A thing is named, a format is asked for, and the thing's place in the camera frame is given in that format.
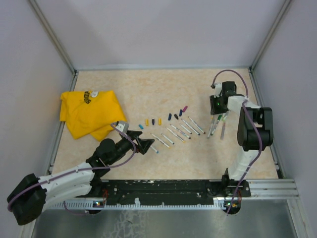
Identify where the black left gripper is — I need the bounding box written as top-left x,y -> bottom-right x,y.
108,129 -> 154,165

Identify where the blue eraser-cap white marker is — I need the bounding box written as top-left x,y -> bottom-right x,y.
161,133 -> 175,145

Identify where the magenta capped white marker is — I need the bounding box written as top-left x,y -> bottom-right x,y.
188,116 -> 206,134

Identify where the navy capped white marker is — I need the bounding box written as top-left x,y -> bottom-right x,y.
181,119 -> 201,135

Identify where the black eraser-cap white marker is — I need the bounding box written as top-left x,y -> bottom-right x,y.
180,123 -> 192,134

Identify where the yellow capped clear pen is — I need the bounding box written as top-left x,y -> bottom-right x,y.
165,127 -> 185,142

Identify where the dark blue capped marker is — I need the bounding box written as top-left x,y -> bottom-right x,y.
170,124 -> 191,139

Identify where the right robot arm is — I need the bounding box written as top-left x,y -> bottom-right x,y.
210,81 -> 273,196

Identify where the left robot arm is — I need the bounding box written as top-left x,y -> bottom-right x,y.
7,130 -> 154,226

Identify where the dark green capped marker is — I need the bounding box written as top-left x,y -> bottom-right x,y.
211,114 -> 222,135

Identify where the lime green capped marker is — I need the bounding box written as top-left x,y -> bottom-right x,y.
222,112 -> 229,121

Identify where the orange capped white marker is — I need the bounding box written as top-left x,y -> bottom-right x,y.
207,119 -> 214,139

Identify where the purple grey marker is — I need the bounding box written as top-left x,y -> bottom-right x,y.
220,122 -> 226,140

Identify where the yellow t-shirt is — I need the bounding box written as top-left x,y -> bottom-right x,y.
60,91 -> 126,141

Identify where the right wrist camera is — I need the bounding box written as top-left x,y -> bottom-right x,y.
211,83 -> 222,98

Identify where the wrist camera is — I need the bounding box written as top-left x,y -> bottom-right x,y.
115,120 -> 129,134
211,83 -> 222,98

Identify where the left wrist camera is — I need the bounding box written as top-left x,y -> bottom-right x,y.
115,120 -> 129,134

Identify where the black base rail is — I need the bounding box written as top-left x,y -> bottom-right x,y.
80,177 -> 251,206

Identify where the white cable duct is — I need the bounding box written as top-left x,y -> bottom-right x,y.
49,200 -> 233,210

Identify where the right corner aluminium post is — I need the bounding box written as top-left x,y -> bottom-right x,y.
249,0 -> 293,72

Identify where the corner aluminium post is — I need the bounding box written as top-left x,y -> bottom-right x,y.
27,0 -> 77,75
249,0 -> 293,72

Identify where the left corner aluminium post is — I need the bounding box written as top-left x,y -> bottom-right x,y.
27,0 -> 77,75

